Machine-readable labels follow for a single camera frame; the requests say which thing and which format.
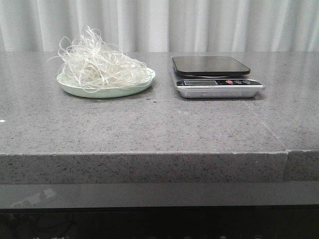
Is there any black and silver kitchen scale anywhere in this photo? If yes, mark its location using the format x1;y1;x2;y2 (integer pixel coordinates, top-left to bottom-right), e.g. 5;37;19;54
172;56;265;99

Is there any pale green round plate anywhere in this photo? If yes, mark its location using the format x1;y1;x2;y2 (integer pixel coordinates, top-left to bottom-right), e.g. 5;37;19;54
57;68;156;99

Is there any white pleated curtain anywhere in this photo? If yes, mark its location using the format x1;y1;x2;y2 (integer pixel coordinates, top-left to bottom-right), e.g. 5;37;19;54
0;0;319;52

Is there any white vermicelli noodle bundle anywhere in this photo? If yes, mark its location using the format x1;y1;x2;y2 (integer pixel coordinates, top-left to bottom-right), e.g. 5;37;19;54
57;25;154;94

